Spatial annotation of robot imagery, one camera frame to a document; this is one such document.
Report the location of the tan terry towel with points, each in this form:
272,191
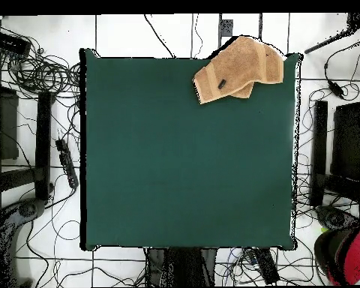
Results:
240,66

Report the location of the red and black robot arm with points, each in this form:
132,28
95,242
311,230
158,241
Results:
357,255

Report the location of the dark flat panel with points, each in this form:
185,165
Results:
7,126
348,141

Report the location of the dark green table cloth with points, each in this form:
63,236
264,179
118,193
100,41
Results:
168,165

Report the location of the small black rubber pad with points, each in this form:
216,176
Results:
222,84

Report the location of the black power strip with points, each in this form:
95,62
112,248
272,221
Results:
265,265
67,163

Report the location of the black stand base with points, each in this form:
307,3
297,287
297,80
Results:
43,144
319,150

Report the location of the small grey square patch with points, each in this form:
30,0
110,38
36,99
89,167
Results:
226,27

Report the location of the yellow-green ball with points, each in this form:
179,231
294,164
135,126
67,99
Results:
323,230

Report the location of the grey chair base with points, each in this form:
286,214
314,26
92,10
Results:
336,217
27,210

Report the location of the black power adapter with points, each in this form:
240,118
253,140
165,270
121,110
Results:
336,89

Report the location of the black electronics box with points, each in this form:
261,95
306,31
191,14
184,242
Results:
10,43

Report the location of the black tripod pole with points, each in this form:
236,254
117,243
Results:
358,20

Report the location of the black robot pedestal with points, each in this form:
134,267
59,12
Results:
180,267

